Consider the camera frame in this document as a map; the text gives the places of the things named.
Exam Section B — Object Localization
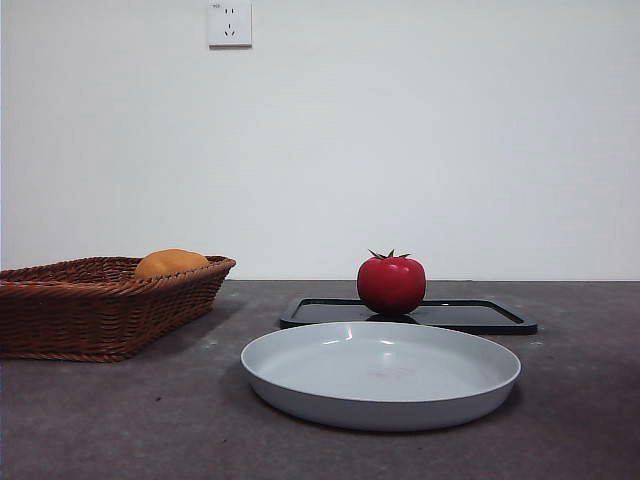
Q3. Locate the red tomato with green stem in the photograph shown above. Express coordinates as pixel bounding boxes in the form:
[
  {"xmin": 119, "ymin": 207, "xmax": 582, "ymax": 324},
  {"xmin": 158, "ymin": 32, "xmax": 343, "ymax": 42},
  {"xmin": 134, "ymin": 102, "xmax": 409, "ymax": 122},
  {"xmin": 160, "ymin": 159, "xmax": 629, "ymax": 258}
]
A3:
[{"xmin": 356, "ymin": 248, "xmax": 427, "ymax": 316}]

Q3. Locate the pale grey round plate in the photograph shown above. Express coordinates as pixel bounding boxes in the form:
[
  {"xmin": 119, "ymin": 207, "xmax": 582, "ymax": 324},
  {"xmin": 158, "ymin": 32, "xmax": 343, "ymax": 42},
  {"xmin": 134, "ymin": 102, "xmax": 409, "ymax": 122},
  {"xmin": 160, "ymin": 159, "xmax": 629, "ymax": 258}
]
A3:
[{"xmin": 240, "ymin": 320, "xmax": 522, "ymax": 432}]

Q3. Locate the orange round fruit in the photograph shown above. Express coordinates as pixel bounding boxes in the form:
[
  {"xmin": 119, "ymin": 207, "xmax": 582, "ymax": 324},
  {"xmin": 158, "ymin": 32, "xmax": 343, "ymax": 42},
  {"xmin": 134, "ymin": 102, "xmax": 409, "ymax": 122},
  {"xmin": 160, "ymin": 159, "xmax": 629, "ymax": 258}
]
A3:
[{"xmin": 134, "ymin": 248, "xmax": 210, "ymax": 280}]

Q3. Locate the black rectangular tray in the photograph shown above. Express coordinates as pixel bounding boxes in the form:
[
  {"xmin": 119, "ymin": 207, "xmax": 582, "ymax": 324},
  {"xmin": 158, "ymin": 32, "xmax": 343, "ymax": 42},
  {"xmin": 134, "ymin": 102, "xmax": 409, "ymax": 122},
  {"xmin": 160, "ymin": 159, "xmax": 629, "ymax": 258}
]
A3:
[{"xmin": 278, "ymin": 296, "xmax": 539, "ymax": 336}]

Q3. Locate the brown wicker basket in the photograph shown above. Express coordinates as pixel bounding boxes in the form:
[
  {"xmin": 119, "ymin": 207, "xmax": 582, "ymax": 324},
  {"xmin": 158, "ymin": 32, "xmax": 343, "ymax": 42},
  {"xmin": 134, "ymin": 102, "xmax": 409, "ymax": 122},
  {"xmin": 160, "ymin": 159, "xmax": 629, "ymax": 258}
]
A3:
[{"xmin": 0, "ymin": 255, "xmax": 237, "ymax": 362}]

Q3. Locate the white wall socket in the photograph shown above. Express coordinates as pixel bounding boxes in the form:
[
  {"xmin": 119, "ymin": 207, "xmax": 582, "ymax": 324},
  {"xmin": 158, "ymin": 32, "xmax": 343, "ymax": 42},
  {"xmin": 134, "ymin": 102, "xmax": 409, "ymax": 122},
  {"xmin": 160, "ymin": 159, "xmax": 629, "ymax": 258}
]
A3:
[{"xmin": 208, "ymin": 0, "xmax": 253, "ymax": 50}]

